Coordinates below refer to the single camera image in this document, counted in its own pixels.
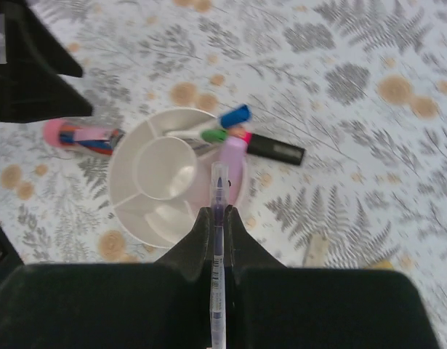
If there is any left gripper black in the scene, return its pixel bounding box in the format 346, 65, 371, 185
0, 1, 93, 123

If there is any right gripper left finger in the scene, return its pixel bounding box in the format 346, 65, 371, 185
0, 208, 213, 348

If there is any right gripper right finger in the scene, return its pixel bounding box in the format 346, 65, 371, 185
225, 207, 439, 348

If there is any pink pack of pens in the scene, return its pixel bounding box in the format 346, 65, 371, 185
42, 119, 125, 157

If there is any white round divided organizer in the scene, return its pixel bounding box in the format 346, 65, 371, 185
108, 108, 220, 249

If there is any thin purple gel pen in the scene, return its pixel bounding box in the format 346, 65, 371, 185
210, 162, 229, 348

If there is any purple highlighter pen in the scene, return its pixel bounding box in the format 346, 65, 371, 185
220, 136, 248, 207

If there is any green capped white marker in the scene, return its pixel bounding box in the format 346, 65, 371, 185
166, 129, 227, 151

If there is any blue capped white marker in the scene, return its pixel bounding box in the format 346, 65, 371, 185
164, 103, 253, 140

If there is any orange capped white marker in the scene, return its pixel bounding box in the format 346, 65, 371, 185
227, 125, 252, 144

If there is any grey speckled eraser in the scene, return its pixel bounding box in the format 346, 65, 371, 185
303, 233, 329, 268

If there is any yellow eraser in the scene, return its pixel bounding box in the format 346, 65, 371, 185
367, 260, 394, 270

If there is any black yellow capped marker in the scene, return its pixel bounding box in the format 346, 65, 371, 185
242, 132, 305, 166

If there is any floral table mat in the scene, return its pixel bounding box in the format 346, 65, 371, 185
0, 1, 447, 348

